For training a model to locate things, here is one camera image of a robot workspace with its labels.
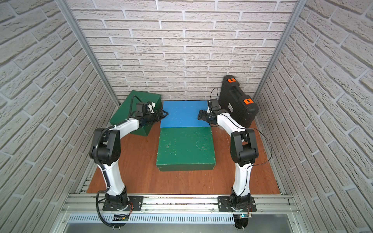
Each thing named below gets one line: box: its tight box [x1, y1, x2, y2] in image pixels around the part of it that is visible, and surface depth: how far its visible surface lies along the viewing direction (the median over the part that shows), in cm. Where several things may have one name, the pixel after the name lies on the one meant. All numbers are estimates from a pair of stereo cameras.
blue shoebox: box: [160, 100, 211, 128], surface depth 97 cm
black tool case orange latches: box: [218, 74, 259, 129], surface depth 91 cm
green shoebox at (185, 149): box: [155, 126, 217, 172], surface depth 85 cm
